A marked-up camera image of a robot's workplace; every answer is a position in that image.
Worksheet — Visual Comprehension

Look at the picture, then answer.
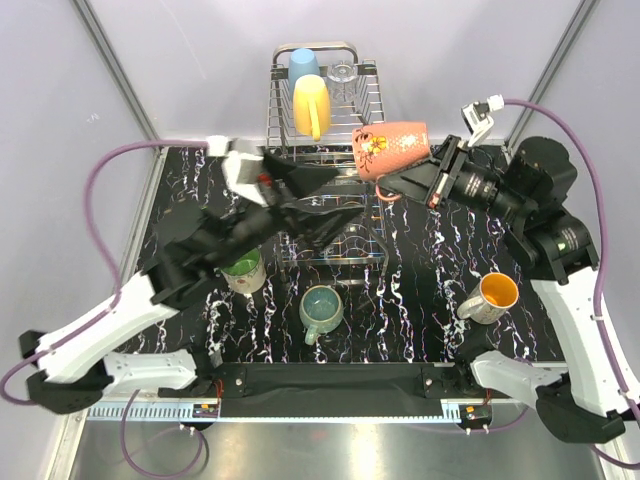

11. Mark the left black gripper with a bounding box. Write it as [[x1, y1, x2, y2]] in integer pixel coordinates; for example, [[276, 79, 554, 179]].
[[204, 147, 364, 271]]

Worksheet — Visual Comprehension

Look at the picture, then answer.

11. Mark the orange interior white mug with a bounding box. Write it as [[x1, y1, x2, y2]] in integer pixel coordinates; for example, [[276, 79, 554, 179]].
[[457, 272, 519, 325]]

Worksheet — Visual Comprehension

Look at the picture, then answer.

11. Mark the green interior white mug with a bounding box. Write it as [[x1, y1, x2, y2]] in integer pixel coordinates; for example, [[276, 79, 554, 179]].
[[221, 248, 266, 295]]

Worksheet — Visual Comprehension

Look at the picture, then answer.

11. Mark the white slotted cable duct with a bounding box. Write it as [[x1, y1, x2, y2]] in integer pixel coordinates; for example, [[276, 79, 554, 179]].
[[87, 399, 221, 423]]

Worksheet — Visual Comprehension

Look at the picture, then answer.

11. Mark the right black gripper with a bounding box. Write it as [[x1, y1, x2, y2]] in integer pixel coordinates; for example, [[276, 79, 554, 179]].
[[379, 133, 532, 224]]

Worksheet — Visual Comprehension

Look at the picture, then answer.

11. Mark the pink handled white mug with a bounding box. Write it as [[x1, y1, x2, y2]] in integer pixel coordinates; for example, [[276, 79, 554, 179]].
[[351, 121, 430, 202]]

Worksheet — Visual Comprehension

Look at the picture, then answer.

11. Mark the light blue plastic cup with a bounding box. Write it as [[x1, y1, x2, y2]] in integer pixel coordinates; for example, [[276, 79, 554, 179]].
[[288, 48, 320, 94]]

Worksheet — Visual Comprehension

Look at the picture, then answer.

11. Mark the clear glass tumbler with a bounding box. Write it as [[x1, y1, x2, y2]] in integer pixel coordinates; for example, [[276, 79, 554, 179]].
[[326, 61, 358, 104]]

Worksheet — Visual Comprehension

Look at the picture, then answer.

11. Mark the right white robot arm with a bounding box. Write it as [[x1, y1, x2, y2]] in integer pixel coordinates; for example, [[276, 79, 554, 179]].
[[380, 136, 639, 444]]

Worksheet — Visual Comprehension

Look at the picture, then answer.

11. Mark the teal glazed ceramic mug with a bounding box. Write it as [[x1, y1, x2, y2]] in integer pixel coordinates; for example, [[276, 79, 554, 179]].
[[299, 285, 344, 345]]

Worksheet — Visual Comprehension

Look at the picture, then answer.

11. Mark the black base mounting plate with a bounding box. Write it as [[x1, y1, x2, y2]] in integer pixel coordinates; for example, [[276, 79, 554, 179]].
[[185, 363, 486, 399]]

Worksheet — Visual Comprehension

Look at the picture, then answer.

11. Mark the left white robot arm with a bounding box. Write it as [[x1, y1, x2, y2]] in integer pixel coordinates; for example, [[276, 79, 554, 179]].
[[19, 141, 364, 414]]

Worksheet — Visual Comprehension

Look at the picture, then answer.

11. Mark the steel wire dish rack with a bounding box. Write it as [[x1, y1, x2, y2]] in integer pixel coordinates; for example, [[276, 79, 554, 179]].
[[266, 41, 389, 285]]

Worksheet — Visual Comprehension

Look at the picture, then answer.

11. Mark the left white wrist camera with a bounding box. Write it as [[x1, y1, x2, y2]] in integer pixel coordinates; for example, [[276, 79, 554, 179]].
[[205, 135, 267, 207]]

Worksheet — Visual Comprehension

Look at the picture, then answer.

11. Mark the pale yellow mug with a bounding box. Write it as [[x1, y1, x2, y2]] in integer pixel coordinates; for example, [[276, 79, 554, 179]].
[[293, 74, 331, 142]]

